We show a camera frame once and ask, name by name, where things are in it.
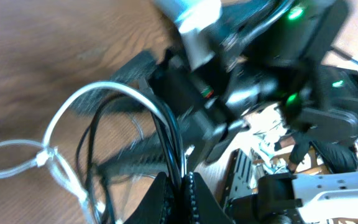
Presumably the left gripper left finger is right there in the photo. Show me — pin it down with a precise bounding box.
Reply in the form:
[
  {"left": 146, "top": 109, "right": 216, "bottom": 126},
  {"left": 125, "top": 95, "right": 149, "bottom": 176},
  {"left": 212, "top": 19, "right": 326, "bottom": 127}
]
[{"left": 124, "top": 172, "right": 177, "bottom": 224}]

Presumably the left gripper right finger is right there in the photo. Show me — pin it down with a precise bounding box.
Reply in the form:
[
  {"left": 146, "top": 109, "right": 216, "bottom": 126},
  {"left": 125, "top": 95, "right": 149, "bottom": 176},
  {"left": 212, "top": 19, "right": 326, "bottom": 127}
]
[{"left": 183, "top": 172, "right": 232, "bottom": 224}]

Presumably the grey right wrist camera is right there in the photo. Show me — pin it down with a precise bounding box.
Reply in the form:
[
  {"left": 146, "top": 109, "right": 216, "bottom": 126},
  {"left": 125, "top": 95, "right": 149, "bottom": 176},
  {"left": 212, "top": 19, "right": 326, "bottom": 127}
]
[{"left": 154, "top": 0, "right": 222, "bottom": 70}]

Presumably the black USB cable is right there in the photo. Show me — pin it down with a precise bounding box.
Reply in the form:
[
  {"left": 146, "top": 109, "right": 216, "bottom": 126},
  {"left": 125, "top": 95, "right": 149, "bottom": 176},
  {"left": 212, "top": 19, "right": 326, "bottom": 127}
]
[{"left": 75, "top": 93, "right": 188, "bottom": 224}]

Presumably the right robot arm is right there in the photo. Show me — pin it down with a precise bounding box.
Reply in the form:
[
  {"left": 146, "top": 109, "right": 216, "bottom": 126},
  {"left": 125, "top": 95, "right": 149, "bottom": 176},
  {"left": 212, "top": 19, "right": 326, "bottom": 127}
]
[{"left": 80, "top": 1, "right": 358, "bottom": 223}]

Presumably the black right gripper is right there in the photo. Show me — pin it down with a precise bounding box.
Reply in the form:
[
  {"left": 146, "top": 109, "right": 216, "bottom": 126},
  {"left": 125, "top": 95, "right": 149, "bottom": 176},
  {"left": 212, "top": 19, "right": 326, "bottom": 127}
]
[{"left": 70, "top": 47, "right": 278, "bottom": 174}]

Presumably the white USB cable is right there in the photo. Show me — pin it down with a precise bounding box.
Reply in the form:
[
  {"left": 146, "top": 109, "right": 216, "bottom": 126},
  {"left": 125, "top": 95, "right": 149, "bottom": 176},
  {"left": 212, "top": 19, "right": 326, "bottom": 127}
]
[{"left": 0, "top": 80, "right": 173, "bottom": 224}]

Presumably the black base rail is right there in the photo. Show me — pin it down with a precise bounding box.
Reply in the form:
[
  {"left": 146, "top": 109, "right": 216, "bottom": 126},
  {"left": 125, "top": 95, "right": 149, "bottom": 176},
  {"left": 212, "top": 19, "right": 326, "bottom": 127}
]
[{"left": 219, "top": 149, "right": 254, "bottom": 210}]

